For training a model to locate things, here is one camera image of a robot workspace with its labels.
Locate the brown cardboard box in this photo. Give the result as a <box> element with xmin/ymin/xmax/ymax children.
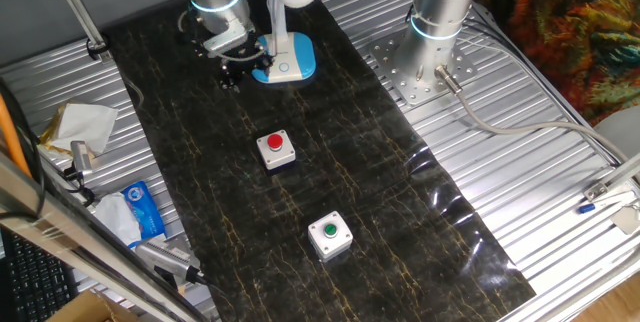
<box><xmin>47</xmin><ymin>289</ymin><xmax>139</xmax><ymax>322</ymax></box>

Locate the crumpled white paper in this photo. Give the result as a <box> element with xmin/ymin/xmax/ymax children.
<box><xmin>49</xmin><ymin>101</ymin><xmax>120</xmax><ymax>156</ymax></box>

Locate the small metal tag plate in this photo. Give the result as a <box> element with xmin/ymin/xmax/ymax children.
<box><xmin>610</xmin><ymin>204</ymin><xmax>640</xmax><ymax>236</ymax></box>

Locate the silver robot mounting plate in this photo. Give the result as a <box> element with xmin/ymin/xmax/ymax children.
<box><xmin>368</xmin><ymin>29</ymin><xmax>479</xmax><ymax>108</ymax></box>

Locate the red push button box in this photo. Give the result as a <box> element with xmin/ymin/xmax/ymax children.
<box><xmin>255</xmin><ymin>129</ymin><xmax>297</xmax><ymax>172</ymax></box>

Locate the thick black cable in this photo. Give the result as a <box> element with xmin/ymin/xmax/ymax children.
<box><xmin>0</xmin><ymin>76</ymin><xmax>49</xmax><ymax>218</ymax></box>

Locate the colourful patterned cloth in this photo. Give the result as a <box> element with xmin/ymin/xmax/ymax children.
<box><xmin>472</xmin><ymin>0</ymin><xmax>640</xmax><ymax>128</ymax></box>

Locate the blue tissue pack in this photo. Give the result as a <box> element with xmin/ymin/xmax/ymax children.
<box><xmin>92</xmin><ymin>180</ymin><xmax>167</xmax><ymax>249</ymax></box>

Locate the green push button box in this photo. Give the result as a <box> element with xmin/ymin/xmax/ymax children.
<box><xmin>306</xmin><ymin>210</ymin><xmax>354</xmax><ymax>263</ymax></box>

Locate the silver ribbed camera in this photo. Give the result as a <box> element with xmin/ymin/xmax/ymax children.
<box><xmin>134</xmin><ymin>238</ymin><xmax>207</xmax><ymax>286</ymax></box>

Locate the aluminium frame bar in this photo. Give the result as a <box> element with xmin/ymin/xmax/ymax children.
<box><xmin>0</xmin><ymin>151</ymin><xmax>206</xmax><ymax>322</ymax></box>

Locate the light grey rounded object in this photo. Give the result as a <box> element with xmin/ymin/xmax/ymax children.
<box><xmin>592</xmin><ymin>105</ymin><xmax>640</xmax><ymax>163</ymax></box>

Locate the thick grey robot cable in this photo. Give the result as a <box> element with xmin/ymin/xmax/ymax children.
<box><xmin>433</xmin><ymin>64</ymin><xmax>634</xmax><ymax>166</ymax></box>

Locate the blue capped white marker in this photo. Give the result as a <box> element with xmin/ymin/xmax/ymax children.
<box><xmin>577</xmin><ymin>190</ymin><xmax>635</xmax><ymax>215</ymax></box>

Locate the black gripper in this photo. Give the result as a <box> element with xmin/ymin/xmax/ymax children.
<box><xmin>219</xmin><ymin>43</ymin><xmax>275</xmax><ymax>92</ymax></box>

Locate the small silver camera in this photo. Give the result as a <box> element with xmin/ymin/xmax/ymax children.
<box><xmin>69</xmin><ymin>140</ymin><xmax>94</xmax><ymax>173</ymax></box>

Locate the black pole clamp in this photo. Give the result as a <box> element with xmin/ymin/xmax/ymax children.
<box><xmin>85</xmin><ymin>35</ymin><xmax>112</xmax><ymax>62</ymax></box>

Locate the orange tube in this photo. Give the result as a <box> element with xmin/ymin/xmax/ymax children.
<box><xmin>0</xmin><ymin>94</ymin><xmax>32</xmax><ymax>178</ymax></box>

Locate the black keyboard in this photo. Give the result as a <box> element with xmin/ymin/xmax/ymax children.
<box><xmin>0</xmin><ymin>229</ymin><xmax>81</xmax><ymax>322</ymax></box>

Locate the aluminium corner post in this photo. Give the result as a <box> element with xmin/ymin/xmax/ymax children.
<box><xmin>582</xmin><ymin>151</ymin><xmax>640</xmax><ymax>203</ymax></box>

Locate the aluminium camera pole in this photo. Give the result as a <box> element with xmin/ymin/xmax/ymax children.
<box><xmin>43</xmin><ymin>0</ymin><xmax>114</xmax><ymax>63</ymax></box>

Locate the black marble pattern mat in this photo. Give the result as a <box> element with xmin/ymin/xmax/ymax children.
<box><xmin>102</xmin><ymin>0</ymin><xmax>537</xmax><ymax>322</ymax></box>

